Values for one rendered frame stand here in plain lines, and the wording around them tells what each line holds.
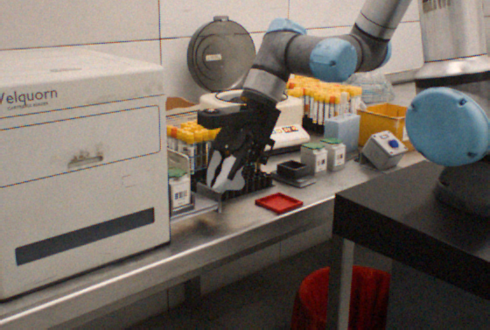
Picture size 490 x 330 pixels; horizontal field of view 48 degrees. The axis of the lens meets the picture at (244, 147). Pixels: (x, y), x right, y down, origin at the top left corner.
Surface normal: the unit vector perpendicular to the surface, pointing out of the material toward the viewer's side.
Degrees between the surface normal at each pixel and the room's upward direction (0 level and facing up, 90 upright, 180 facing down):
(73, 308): 90
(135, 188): 90
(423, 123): 98
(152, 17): 90
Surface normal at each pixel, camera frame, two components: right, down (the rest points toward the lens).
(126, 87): 0.66, 0.22
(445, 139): -0.70, 0.33
